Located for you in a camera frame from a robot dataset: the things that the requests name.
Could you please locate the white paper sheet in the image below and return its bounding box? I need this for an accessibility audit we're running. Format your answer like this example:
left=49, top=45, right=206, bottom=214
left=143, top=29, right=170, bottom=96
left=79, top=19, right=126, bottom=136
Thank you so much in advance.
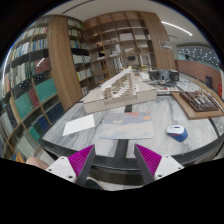
left=63, top=114, right=95, bottom=136

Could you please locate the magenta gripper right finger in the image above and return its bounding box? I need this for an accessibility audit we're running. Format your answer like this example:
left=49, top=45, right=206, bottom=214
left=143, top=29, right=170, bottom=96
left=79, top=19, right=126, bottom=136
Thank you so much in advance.
left=134, top=144, right=183, bottom=184

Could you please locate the blue and white computer mouse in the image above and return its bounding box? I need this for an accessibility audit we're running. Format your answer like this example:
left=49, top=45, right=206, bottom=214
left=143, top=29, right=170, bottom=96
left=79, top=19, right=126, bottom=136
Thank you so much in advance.
left=167, top=125, right=188, bottom=142

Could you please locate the back wooden bookshelf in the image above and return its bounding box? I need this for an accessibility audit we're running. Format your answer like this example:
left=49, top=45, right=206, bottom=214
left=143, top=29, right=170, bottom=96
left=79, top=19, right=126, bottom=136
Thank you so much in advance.
left=68, top=11, right=175, bottom=94

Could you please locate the white architectural model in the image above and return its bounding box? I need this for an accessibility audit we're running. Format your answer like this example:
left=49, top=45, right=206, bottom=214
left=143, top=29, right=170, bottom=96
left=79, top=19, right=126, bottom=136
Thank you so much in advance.
left=83, top=67, right=157, bottom=113

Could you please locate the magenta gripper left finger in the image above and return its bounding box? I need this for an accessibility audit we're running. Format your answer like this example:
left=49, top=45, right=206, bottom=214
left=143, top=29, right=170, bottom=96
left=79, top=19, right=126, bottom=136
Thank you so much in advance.
left=47, top=145, right=96, bottom=186

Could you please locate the wooden bookshelf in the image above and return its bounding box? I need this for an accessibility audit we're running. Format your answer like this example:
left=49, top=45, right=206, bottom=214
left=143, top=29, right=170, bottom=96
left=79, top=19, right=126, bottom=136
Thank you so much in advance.
left=0, top=15, right=86, bottom=161
left=68, top=11, right=175, bottom=94

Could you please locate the brown architectural model board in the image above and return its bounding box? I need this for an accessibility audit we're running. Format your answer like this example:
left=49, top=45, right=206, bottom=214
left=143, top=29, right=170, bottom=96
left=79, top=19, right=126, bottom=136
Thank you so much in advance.
left=171, top=91, right=224, bottom=120

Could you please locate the left wooden bookshelf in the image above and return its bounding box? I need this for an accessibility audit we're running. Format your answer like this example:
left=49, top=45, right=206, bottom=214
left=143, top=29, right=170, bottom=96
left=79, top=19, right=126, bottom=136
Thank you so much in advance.
left=0, top=15, right=86, bottom=161

